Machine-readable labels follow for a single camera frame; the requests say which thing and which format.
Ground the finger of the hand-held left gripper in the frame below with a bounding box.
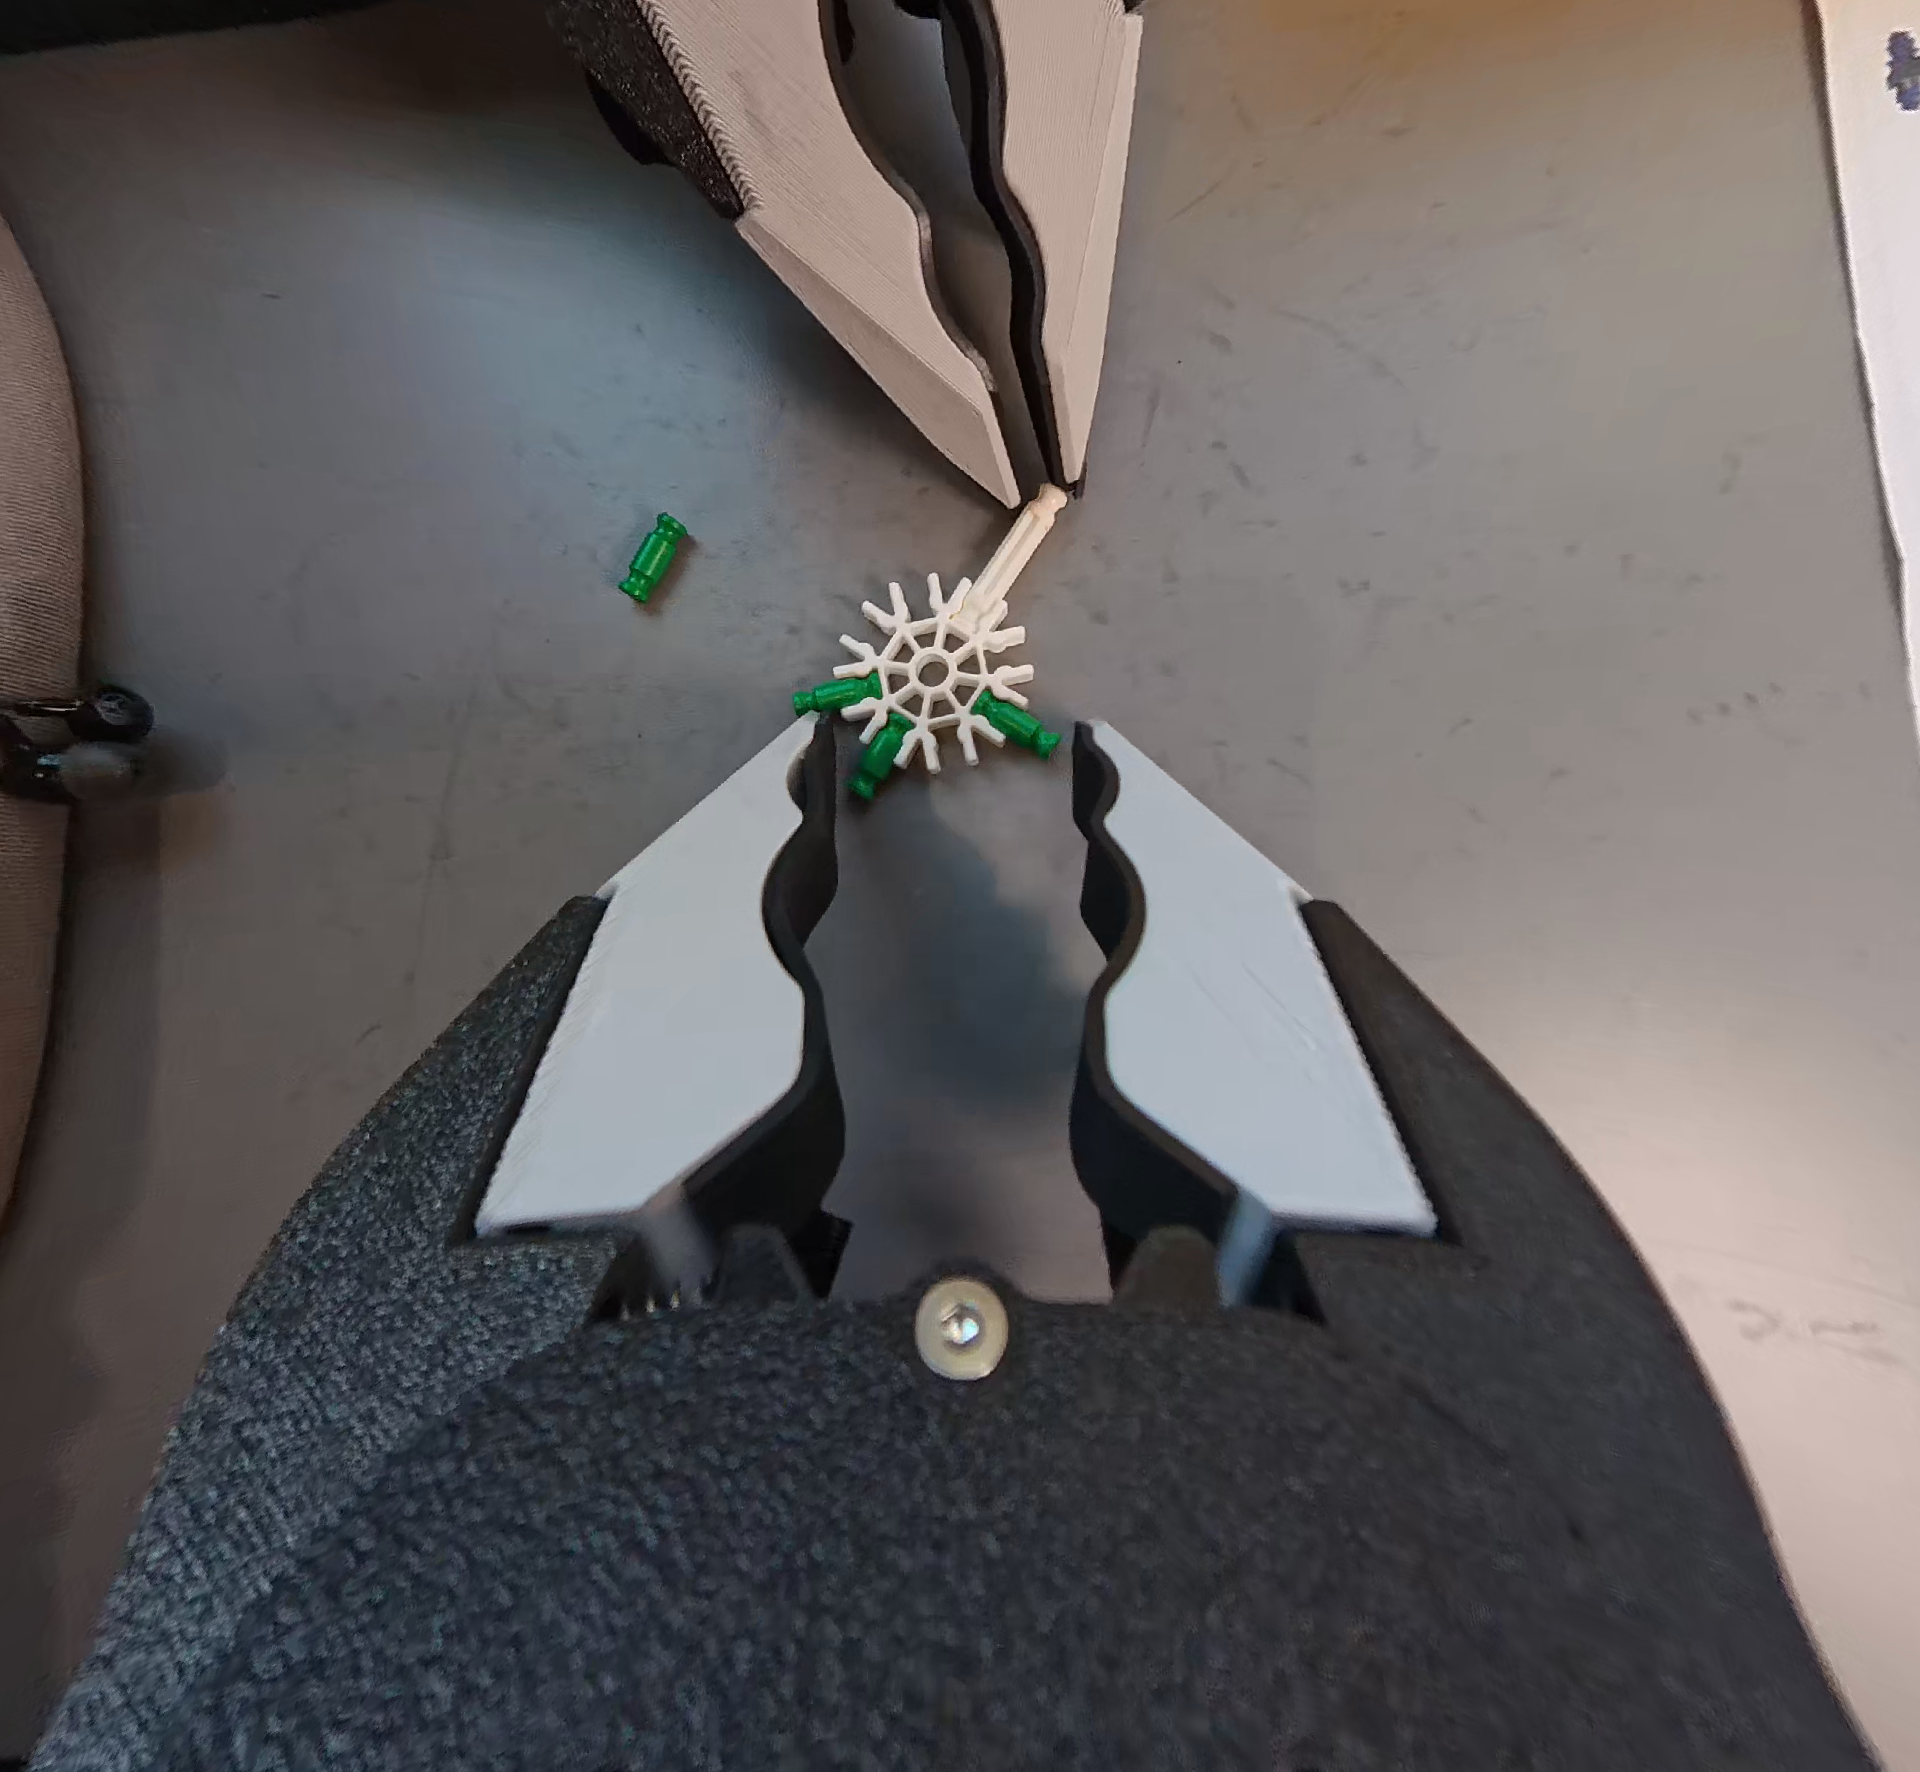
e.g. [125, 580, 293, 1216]
[901, 0, 1150, 488]
[561, 0, 1041, 509]

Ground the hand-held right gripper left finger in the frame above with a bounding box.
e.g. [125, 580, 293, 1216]
[477, 720, 850, 1308]

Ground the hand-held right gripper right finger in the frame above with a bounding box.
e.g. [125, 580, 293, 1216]
[1071, 720, 1443, 1237]

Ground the white snowflake connector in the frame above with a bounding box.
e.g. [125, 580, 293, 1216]
[830, 575, 1041, 774]

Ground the white rod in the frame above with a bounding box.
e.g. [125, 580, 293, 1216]
[991, 481, 1071, 604]

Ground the grey desk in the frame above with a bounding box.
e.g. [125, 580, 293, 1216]
[0, 0, 1920, 1760]

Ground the folded paper instruction sheet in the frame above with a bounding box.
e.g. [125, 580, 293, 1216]
[1782, 0, 1920, 742]

